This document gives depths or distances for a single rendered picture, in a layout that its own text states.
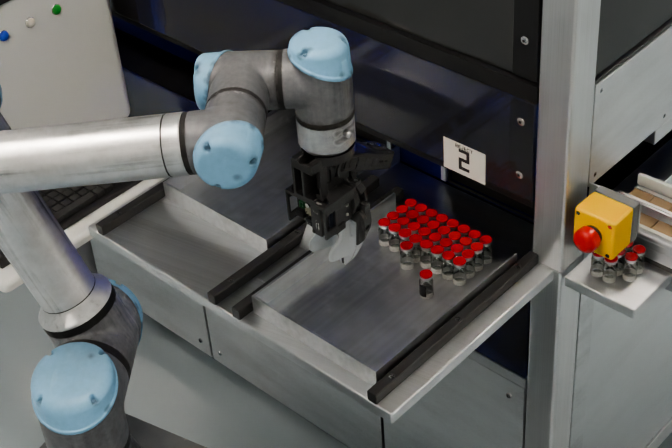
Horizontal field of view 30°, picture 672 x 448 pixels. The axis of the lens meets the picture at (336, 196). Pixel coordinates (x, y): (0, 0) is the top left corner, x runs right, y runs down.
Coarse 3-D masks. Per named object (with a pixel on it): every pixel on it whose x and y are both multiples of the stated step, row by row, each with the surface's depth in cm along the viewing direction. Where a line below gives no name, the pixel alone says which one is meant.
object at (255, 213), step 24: (288, 120) 241; (264, 144) 235; (288, 144) 234; (264, 168) 229; (288, 168) 228; (168, 192) 222; (192, 192) 224; (216, 192) 224; (240, 192) 223; (264, 192) 223; (216, 216) 214; (240, 216) 218; (264, 216) 217; (264, 240) 207
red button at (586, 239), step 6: (582, 228) 189; (588, 228) 188; (576, 234) 189; (582, 234) 188; (588, 234) 187; (594, 234) 188; (576, 240) 189; (582, 240) 188; (588, 240) 187; (594, 240) 187; (600, 240) 188; (576, 246) 190; (582, 246) 189; (588, 246) 188; (594, 246) 188; (588, 252) 189
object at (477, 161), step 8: (448, 144) 204; (456, 144) 202; (448, 152) 205; (456, 152) 203; (472, 152) 201; (480, 152) 200; (448, 160) 206; (456, 160) 204; (472, 160) 202; (480, 160) 200; (456, 168) 205; (472, 168) 203; (480, 168) 201; (472, 176) 204; (480, 176) 202
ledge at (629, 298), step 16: (576, 272) 201; (656, 272) 200; (576, 288) 200; (592, 288) 198; (608, 288) 197; (624, 288) 197; (640, 288) 197; (656, 288) 197; (608, 304) 196; (624, 304) 194; (640, 304) 194
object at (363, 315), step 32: (320, 256) 205; (384, 256) 207; (512, 256) 200; (288, 288) 202; (320, 288) 201; (352, 288) 201; (384, 288) 200; (416, 288) 200; (448, 288) 199; (480, 288) 195; (288, 320) 192; (320, 320) 195; (352, 320) 195; (384, 320) 195; (416, 320) 194; (448, 320) 192; (320, 352) 190; (352, 352) 189; (384, 352) 189
